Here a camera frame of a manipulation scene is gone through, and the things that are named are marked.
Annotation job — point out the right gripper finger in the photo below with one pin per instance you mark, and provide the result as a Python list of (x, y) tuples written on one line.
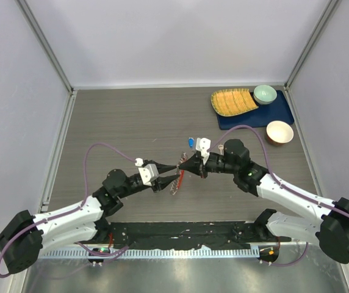
[(195, 172), (192, 163)]

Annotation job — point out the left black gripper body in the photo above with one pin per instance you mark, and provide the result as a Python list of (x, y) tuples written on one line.
[(155, 184)]

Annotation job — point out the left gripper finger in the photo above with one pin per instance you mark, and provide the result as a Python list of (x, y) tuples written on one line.
[(163, 168), (171, 181)]

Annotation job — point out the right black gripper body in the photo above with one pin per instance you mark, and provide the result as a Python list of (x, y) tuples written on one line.
[(216, 163)]

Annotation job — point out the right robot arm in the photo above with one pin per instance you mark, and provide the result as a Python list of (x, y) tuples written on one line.
[(318, 220)]

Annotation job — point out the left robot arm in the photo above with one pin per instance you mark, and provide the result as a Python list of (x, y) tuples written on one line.
[(27, 236)]

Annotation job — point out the plain silver key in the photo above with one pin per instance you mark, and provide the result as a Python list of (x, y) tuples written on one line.
[(221, 149)]

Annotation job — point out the blue tagged key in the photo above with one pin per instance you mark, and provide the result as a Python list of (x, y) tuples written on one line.
[(191, 142)]

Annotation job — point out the yellow woven bamboo plate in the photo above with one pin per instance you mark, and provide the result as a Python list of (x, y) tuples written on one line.
[(232, 102)]

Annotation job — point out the brown white bowl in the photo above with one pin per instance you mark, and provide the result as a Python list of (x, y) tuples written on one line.
[(279, 133)]

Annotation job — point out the dark blue tray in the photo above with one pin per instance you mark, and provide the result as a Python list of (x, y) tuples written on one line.
[(260, 117)]

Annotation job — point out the light green bowl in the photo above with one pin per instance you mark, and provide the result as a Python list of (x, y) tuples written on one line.
[(264, 94)]

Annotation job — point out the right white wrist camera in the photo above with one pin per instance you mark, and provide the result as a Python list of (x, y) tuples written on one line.
[(203, 145)]

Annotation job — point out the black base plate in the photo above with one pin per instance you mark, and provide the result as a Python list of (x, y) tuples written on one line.
[(189, 235)]

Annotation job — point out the white slotted cable duct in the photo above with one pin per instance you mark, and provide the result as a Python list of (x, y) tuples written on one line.
[(78, 252)]

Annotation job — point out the right aluminium frame post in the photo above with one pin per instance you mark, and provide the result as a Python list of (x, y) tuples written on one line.
[(316, 33)]

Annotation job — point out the aluminium frame post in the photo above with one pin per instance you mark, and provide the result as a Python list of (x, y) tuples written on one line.
[(28, 14), (316, 33)]

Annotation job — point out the left aluminium frame post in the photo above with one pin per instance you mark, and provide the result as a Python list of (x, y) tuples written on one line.
[(28, 14)]

